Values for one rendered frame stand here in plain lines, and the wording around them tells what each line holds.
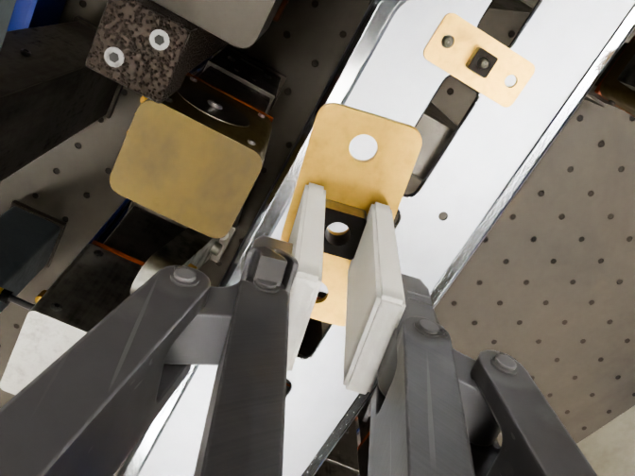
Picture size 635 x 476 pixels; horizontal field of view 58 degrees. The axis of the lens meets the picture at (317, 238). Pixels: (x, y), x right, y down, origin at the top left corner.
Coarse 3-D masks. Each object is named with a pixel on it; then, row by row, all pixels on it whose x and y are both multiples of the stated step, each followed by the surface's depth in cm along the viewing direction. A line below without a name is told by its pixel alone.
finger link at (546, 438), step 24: (480, 360) 13; (504, 360) 13; (480, 384) 13; (504, 384) 13; (528, 384) 13; (504, 408) 12; (528, 408) 12; (552, 408) 12; (504, 432) 12; (528, 432) 11; (552, 432) 11; (480, 456) 13; (504, 456) 12; (528, 456) 11; (552, 456) 11; (576, 456) 11
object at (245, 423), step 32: (256, 256) 13; (288, 256) 13; (256, 288) 13; (288, 288) 13; (256, 320) 12; (288, 320) 12; (224, 352) 11; (256, 352) 11; (224, 384) 10; (256, 384) 10; (224, 416) 9; (256, 416) 10; (224, 448) 9; (256, 448) 9
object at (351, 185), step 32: (320, 128) 20; (352, 128) 20; (384, 128) 20; (416, 128) 20; (320, 160) 20; (352, 160) 20; (384, 160) 20; (416, 160) 20; (352, 192) 21; (384, 192) 21; (288, 224) 21; (352, 224) 20; (352, 256) 21; (320, 320) 23
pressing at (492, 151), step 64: (384, 0) 42; (448, 0) 43; (576, 0) 43; (384, 64) 44; (576, 64) 45; (512, 128) 47; (448, 192) 49; (512, 192) 49; (448, 256) 51; (192, 384) 56; (320, 384) 57; (192, 448) 60; (320, 448) 60
